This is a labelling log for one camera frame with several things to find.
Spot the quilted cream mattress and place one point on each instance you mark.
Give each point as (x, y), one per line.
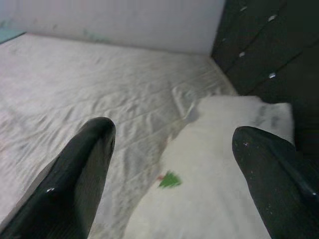
(87, 82)

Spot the black tufted headboard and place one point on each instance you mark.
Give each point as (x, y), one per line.
(274, 49)

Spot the white pillow green tree print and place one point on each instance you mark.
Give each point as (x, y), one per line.
(199, 199)

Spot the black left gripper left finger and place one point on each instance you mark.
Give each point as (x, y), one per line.
(62, 189)

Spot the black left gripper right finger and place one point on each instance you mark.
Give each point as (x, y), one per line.
(281, 189)

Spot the teal heart patterned blanket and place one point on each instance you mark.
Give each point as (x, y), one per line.
(10, 35)

